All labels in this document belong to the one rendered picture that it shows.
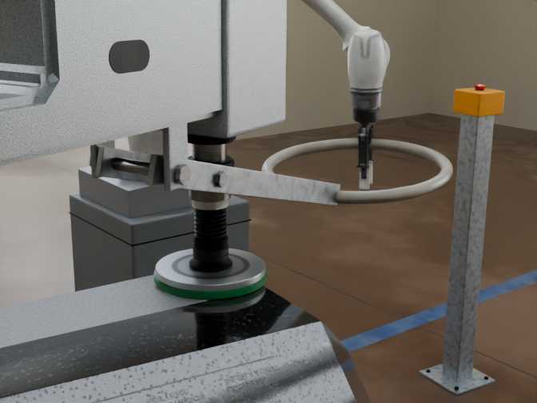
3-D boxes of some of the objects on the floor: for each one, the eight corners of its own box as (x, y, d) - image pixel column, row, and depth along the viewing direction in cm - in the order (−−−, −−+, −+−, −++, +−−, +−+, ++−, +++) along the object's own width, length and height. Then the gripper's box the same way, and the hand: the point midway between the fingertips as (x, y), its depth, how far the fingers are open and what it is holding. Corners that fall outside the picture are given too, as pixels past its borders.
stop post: (495, 382, 293) (523, 89, 264) (455, 396, 283) (480, 93, 253) (457, 361, 309) (479, 83, 280) (418, 373, 299) (437, 86, 270)
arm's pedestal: (61, 424, 263) (45, 192, 241) (188, 380, 293) (184, 169, 271) (134, 499, 225) (123, 232, 204) (272, 439, 255) (274, 201, 233)
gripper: (358, 100, 231) (358, 177, 238) (347, 113, 215) (348, 195, 223) (383, 100, 229) (383, 177, 236) (375, 114, 213) (374, 197, 221)
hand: (365, 175), depth 228 cm, fingers closed on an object, 4 cm apart
